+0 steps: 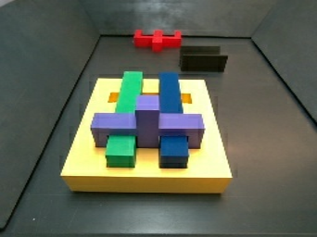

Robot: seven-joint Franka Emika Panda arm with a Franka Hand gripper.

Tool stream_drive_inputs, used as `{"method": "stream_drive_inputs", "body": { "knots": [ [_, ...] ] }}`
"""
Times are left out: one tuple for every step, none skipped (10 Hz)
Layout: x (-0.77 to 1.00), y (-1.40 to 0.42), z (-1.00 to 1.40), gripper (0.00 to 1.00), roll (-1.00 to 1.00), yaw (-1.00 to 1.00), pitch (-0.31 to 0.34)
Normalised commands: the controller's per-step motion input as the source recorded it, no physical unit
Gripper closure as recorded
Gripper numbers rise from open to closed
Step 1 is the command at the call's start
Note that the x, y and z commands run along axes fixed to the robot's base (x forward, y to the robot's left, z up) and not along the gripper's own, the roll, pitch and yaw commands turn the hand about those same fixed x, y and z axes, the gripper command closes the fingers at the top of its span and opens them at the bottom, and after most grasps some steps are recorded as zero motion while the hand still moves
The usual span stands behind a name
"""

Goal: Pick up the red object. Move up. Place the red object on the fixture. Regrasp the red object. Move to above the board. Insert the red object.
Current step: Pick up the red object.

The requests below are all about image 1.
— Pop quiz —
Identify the red bridge-shaped block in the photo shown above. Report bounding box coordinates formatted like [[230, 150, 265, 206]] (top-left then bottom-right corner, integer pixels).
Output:
[[134, 30, 182, 53]]

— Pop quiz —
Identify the yellow base board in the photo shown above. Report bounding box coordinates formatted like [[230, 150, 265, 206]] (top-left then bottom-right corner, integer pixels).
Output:
[[60, 79, 233, 193]]

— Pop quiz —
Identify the purple bridge-shaped block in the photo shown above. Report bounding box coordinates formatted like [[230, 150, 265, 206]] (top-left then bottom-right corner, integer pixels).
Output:
[[91, 95, 205, 149]]

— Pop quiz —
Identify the blue long block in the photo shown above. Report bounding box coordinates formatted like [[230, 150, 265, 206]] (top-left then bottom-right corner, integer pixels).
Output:
[[158, 72, 190, 168]]

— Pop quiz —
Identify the green long block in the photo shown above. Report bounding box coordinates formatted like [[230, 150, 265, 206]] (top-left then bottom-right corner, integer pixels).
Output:
[[106, 71, 142, 168]]

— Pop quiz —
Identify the black slotted holder block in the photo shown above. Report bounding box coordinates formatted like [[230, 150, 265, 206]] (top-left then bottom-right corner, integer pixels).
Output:
[[179, 46, 227, 72]]

